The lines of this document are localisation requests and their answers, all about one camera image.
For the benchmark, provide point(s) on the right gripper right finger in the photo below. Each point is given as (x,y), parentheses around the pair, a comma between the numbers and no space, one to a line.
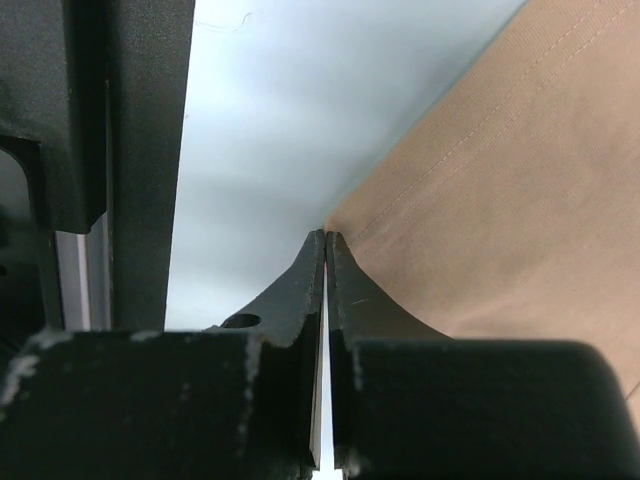
(412,403)

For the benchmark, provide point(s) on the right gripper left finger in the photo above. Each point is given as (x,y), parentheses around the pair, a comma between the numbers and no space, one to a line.
(237,401)

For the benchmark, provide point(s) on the tan t shirt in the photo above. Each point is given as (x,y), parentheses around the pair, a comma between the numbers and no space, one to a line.
(512,208)

